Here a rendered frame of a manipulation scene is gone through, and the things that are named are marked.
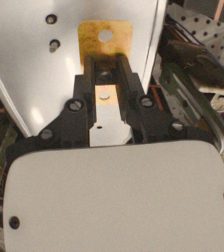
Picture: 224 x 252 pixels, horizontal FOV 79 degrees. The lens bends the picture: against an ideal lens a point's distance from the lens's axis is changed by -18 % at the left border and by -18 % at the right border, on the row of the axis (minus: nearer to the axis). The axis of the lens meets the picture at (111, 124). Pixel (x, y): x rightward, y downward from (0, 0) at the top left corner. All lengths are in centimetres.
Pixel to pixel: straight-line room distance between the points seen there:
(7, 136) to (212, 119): 33
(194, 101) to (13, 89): 23
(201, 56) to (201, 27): 32
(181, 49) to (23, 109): 27
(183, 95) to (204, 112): 4
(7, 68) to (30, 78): 3
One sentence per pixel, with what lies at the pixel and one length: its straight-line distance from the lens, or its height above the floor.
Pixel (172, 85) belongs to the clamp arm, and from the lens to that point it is 22.
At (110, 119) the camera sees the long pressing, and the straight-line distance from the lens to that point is 28.
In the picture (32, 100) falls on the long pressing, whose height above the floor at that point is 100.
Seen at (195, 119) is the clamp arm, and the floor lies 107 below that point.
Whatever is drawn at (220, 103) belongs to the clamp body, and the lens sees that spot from 25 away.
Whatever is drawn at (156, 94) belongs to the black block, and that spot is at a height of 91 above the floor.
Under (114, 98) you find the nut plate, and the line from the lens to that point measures 15.
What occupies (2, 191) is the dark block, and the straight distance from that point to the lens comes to 39.
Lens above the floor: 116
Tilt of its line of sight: 35 degrees down
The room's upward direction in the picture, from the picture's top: 173 degrees clockwise
